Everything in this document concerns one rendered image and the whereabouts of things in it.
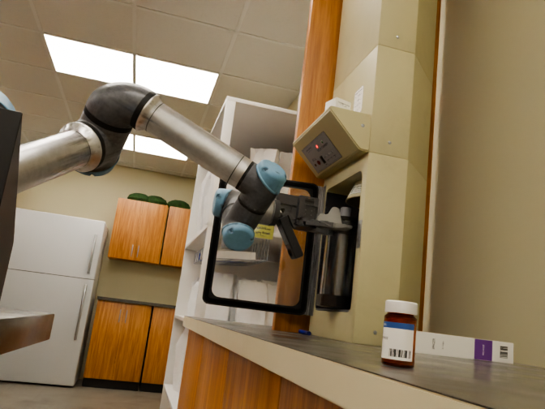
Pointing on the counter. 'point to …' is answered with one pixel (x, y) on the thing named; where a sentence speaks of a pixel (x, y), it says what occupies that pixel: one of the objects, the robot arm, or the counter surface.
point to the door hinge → (315, 257)
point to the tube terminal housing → (384, 194)
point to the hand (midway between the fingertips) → (341, 232)
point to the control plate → (321, 152)
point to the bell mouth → (354, 195)
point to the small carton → (338, 103)
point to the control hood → (338, 136)
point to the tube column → (385, 32)
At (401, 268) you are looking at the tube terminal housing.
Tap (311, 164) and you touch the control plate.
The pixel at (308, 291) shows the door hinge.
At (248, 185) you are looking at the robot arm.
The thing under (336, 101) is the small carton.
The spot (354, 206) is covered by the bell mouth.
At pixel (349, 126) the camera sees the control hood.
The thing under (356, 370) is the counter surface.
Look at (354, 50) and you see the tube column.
